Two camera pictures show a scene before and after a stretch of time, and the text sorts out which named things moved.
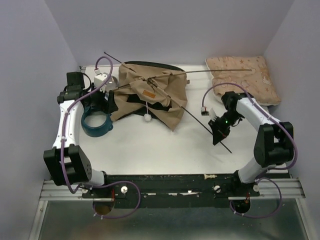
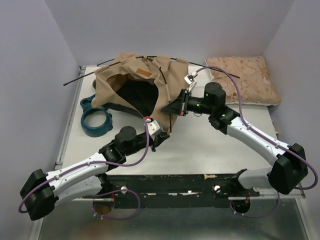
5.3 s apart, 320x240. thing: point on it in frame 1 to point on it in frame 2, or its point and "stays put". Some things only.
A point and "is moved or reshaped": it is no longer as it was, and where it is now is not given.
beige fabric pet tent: x=158 y=90 is moved or reshaped
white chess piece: x=211 y=176 stays put
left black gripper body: x=98 y=102 to x=153 y=142
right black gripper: x=217 y=131 to x=180 y=106
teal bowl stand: x=98 y=131 stays put
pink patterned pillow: x=243 y=75 stays put
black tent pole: x=148 y=80 to x=164 y=78
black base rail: x=169 y=190 stays put
